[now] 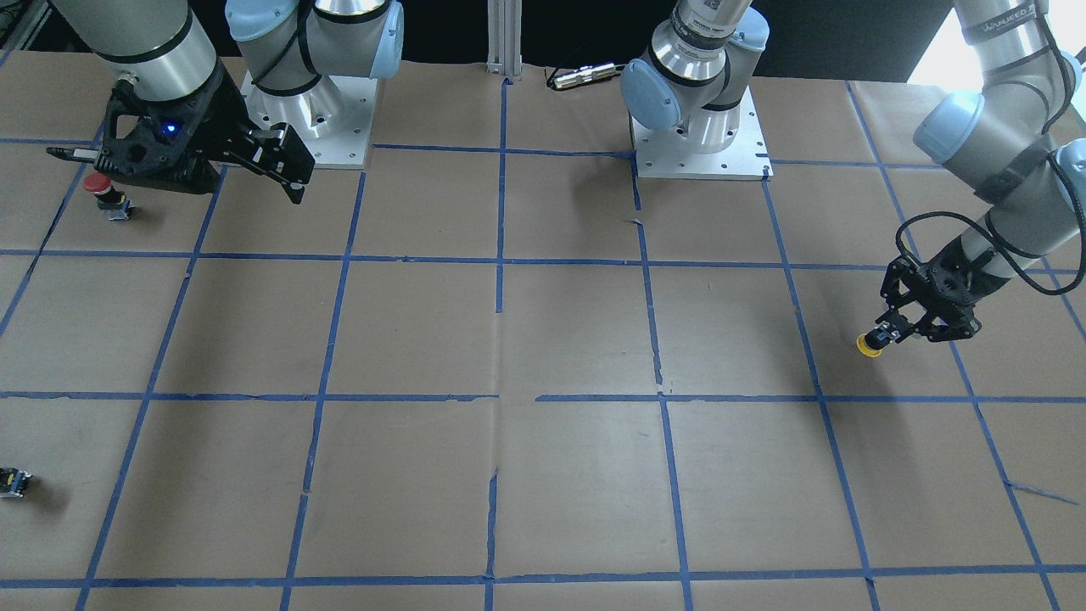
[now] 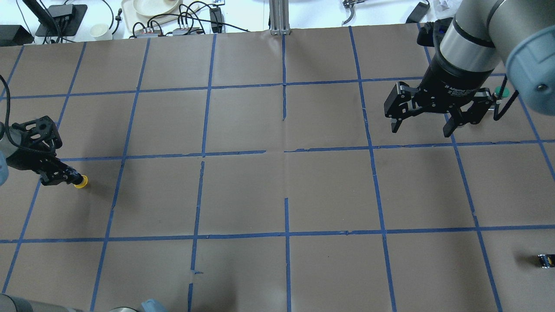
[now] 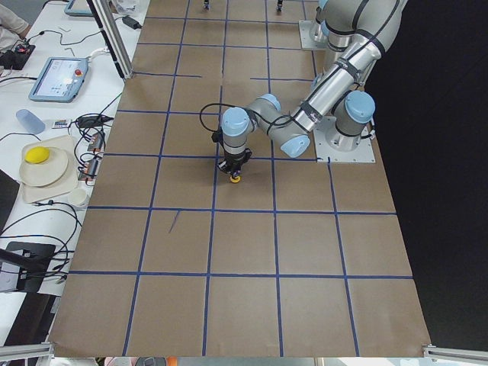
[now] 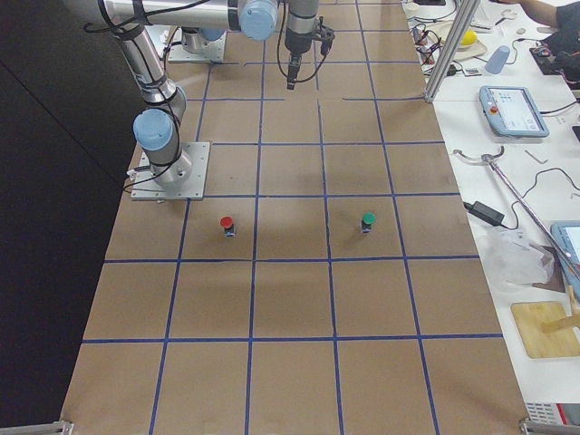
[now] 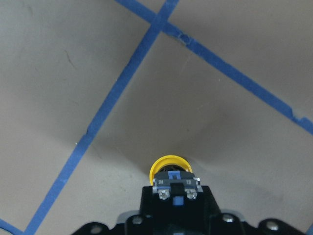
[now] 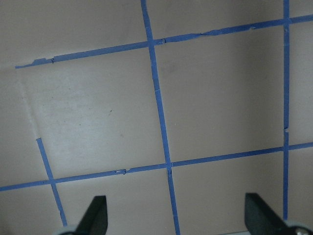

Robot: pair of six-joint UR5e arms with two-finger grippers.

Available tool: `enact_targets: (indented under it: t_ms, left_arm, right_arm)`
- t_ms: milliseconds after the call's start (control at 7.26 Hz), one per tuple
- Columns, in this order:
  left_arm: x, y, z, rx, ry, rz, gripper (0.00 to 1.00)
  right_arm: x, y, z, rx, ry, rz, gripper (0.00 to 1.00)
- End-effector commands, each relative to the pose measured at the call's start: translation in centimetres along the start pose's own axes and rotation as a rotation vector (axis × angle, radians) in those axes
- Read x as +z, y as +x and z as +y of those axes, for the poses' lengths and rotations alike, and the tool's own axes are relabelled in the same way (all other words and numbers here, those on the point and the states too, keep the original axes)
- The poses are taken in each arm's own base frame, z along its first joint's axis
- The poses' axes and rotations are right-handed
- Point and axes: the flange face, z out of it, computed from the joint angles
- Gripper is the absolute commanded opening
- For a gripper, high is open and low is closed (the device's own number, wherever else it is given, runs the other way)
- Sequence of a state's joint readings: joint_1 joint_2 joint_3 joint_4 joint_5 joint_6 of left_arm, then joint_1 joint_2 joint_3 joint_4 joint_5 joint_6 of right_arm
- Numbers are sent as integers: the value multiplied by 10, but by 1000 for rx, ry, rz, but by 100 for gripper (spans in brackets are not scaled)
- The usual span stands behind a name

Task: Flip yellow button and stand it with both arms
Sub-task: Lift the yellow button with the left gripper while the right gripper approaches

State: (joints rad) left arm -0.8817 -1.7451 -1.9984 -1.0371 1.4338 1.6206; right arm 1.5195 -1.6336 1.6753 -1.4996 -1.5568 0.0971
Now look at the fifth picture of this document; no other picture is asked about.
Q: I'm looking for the brown paper table mat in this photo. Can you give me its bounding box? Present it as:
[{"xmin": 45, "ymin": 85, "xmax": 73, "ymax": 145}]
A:
[{"xmin": 0, "ymin": 0, "xmax": 313, "ymax": 235}]

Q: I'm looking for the yellow push button switch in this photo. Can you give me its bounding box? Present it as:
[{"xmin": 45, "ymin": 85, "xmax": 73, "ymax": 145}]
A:
[{"xmin": 149, "ymin": 155, "xmax": 203, "ymax": 207}]

